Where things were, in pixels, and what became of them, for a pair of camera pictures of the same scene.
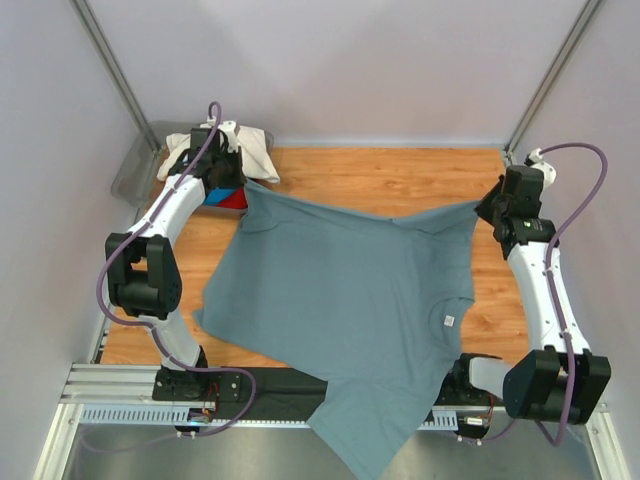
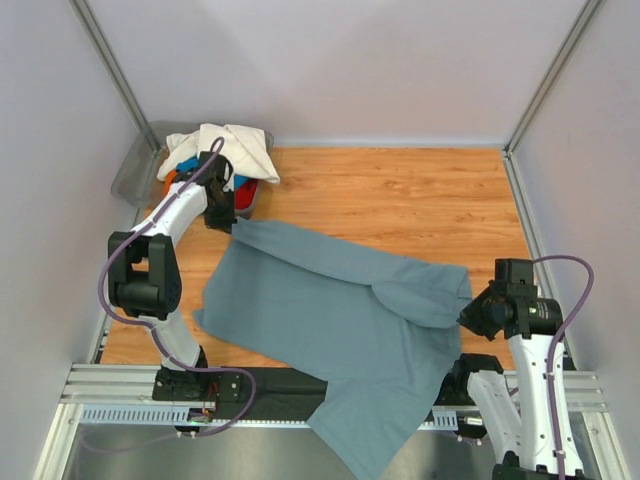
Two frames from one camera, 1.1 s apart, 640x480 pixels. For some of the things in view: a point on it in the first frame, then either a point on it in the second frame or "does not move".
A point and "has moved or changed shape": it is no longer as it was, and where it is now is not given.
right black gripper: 481,208 -> 469,318
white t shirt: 257,160 does not move
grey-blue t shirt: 361,300 has moved or changed shape
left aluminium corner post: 117,70 does not move
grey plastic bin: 135,177 does not move
